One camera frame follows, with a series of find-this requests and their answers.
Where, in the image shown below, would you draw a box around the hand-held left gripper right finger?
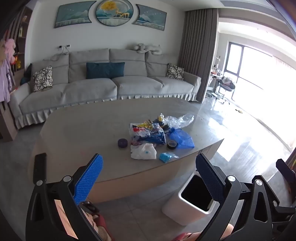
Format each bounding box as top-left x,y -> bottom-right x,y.
195,153 -> 279,241

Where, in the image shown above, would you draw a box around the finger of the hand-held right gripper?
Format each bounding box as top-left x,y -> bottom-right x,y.
276,159 -> 296,187
274,198 -> 296,232

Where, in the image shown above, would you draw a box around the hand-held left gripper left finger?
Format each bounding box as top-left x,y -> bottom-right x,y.
25,153 -> 104,241

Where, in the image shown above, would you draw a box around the blue mesh bag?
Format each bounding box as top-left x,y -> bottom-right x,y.
168,128 -> 195,149

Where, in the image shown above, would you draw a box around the white trash bin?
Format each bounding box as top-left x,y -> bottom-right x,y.
161,171 -> 221,226

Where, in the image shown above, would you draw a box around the small blue packet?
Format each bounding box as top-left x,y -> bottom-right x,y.
159,152 -> 179,162

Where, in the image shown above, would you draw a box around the white plastic bag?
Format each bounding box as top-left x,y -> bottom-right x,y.
130,143 -> 157,160

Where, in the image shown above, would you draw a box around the clear plastic bag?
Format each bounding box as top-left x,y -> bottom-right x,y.
170,113 -> 194,129

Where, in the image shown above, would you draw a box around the clear bag of colourful scraps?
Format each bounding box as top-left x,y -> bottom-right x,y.
129,120 -> 167,146

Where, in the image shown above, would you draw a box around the blue yellow toy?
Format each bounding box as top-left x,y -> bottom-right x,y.
154,113 -> 173,131

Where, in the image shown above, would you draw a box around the oval coffee table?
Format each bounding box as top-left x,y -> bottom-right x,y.
28,97 -> 225,205

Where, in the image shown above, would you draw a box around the dark upright bar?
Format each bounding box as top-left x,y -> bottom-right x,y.
34,153 -> 47,184

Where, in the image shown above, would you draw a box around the person's right leg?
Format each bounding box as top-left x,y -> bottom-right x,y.
175,223 -> 234,241

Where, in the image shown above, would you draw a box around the grey fabric sofa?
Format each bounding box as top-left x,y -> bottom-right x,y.
9,48 -> 202,130

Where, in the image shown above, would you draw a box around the chair with clothes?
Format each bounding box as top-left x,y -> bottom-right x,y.
218,76 -> 236,104

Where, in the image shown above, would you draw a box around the wooden cabinet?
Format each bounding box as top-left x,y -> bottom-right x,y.
0,99 -> 18,142

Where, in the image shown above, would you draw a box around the white rack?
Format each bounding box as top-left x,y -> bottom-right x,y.
206,55 -> 224,98

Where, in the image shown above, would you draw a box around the teal cushion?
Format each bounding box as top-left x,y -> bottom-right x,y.
86,62 -> 125,79

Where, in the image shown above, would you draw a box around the floral cushion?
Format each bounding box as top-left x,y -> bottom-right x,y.
32,66 -> 54,92
166,63 -> 185,80

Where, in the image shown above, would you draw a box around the glass balcony door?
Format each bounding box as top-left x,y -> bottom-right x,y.
225,41 -> 279,103

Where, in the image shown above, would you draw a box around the dark teal clothes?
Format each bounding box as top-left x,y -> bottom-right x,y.
20,63 -> 33,85

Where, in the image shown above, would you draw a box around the grey curtain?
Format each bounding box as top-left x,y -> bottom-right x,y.
177,9 -> 219,104

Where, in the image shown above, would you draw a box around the purple hanging garment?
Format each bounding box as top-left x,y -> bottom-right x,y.
0,53 -> 15,103

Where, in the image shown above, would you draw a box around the grey plush toy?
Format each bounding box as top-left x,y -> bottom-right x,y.
131,43 -> 164,56

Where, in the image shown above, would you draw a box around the pink hanging garment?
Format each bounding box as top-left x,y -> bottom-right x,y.
6,38 -> 16,63

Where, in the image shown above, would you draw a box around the black charging cable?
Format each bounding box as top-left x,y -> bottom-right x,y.
43,47 -> 70,62

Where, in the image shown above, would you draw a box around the wooden wall shelf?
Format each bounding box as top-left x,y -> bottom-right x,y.
9,6 -> 33,77

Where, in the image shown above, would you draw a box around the curved teal wall painting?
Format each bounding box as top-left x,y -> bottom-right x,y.
132,4 -> 167,31
54,1 -> 97,28

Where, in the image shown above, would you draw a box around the round deer wall painting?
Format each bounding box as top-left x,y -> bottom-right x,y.
95,0 -> 134,25

